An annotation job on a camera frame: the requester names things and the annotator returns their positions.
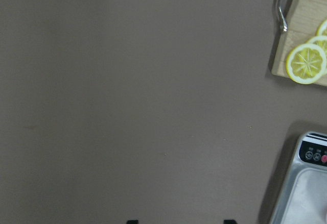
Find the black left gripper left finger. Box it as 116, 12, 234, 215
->
126, 219, 139, 224

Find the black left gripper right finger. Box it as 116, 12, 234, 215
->
223, 219, 239, 224

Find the silver digital kitchen scale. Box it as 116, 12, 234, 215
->
269, 131, 326, 224

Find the lemon slice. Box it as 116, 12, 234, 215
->
307, 35, 327, 53
286, 43, 326, 85
316, 20, 327, 36

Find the bamboo cutting board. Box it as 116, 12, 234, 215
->
271, 0, 326, 78

